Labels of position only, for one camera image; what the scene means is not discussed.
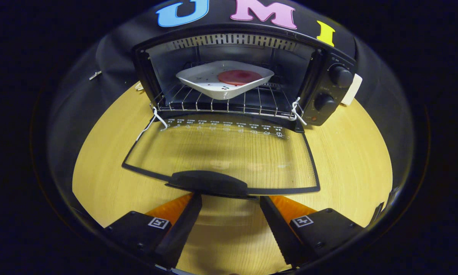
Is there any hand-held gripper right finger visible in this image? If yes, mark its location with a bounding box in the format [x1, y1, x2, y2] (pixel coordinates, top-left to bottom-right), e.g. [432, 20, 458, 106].
[259, 195, 364, 268]

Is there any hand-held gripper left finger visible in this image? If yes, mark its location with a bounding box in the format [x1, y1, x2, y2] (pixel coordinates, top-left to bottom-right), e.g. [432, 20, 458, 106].
[104, 192, 202, 269]

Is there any black toaster oven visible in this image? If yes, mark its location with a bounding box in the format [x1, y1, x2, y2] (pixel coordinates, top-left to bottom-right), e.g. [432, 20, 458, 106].
[122, 24, 357, 199]

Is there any white square plate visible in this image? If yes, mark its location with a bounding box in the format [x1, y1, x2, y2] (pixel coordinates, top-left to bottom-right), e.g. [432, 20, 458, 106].
[176, 60, 275, 100]

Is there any pink ham slice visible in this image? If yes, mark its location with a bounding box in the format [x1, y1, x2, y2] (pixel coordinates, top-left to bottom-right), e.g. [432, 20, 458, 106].
[217, 70, 263, 86]

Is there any white bread toaster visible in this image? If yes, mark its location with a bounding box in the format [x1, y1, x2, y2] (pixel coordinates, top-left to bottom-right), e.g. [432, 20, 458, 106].
[341, 74, 363, 107]

